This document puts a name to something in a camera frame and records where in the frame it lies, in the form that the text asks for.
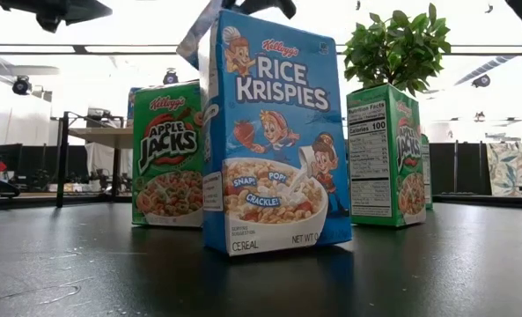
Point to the black table mat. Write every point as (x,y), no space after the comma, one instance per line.
(111,273)

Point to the black background equipment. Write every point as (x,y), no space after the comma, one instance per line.
(102,180)

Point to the white cloth cover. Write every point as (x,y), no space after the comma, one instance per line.
(100,160)

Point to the white cylindrical container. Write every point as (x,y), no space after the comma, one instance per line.
(441,132)

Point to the floral patterned screen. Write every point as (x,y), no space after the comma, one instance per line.
(511,169)

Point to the black ceiling spotlight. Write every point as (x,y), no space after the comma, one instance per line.
(480,80)
(170,78)
(21,85)

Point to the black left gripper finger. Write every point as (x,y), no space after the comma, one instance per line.
(89,6)
(84,17)

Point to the black partition panel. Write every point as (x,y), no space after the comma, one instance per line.
(467,169)

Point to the green leafy plant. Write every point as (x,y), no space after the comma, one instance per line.
(397,48)

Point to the wooden shelf with black legs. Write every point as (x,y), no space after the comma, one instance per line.
(106,136)

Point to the green Apple Jacks cereal box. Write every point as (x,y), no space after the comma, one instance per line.
(427,176)
(168,154)
(375,154)

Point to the black curved bar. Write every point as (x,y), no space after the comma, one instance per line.
(5,187)

